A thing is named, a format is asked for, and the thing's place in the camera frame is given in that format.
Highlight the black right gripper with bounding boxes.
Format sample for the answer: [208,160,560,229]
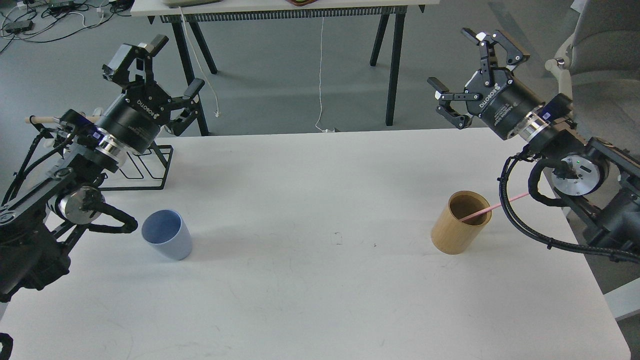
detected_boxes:
[427,27,546,141]

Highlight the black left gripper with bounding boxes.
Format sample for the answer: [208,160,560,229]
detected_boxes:
[95,34,205,154]

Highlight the blue plastic cup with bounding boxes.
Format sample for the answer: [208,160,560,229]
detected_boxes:
[141,209,193,261]

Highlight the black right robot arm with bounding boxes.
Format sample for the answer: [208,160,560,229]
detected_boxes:
[427,27,640,264]

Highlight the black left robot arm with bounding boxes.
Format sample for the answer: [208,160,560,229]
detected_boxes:
[0,35,205,303]

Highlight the white background table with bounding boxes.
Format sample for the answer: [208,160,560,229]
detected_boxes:
[130,0,441,137]

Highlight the grey office chair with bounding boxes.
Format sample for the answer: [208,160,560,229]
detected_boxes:
[545,0,640,155]

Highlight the wooden dowel rod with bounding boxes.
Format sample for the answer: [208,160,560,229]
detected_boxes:
[24,115,102,125]

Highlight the bamboo cylinder holder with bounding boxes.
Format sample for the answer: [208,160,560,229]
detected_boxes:
[430,190,492,255]

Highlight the black wire rack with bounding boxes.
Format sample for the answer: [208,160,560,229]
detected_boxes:
[100,145,174,191]

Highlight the floor cables and adapters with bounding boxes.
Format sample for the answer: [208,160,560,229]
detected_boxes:
[0,0,135,53]

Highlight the white hanging cable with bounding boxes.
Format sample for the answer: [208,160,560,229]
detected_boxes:
[315,16,341,134]

